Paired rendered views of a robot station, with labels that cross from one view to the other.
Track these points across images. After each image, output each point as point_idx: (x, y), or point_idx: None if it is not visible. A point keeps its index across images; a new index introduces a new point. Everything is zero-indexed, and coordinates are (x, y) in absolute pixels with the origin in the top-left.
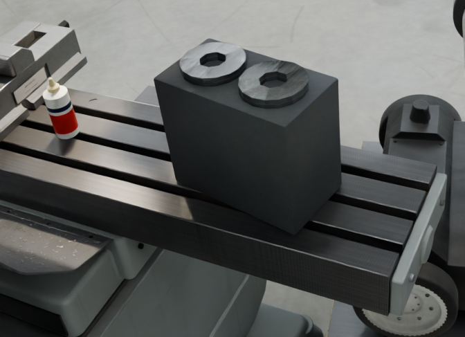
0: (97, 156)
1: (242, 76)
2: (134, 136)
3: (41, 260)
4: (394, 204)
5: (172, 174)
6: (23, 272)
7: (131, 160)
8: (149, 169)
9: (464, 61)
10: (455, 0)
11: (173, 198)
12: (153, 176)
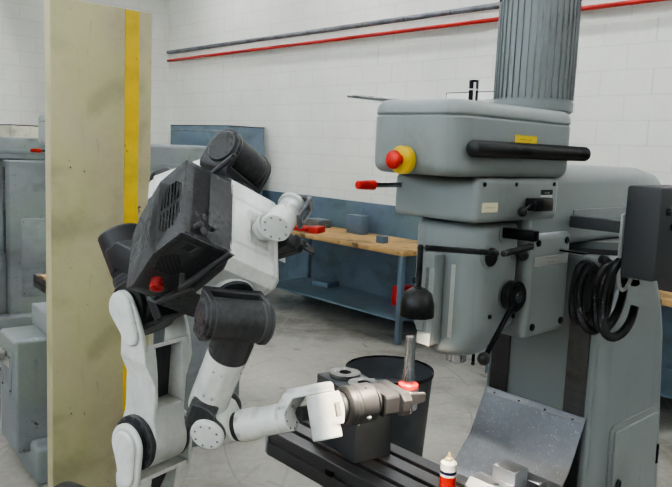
0: (429, 477)
1: (356, 375)
2: (404, 479)
3: (467, 471)
4: (300, 424)
5: (390, 458)
6: (469, 433)
7: (410, 469)
8: (401, 463)
9: (190, 457)
10: (187, 428)
11: (394, 450)
12: (400, 460)
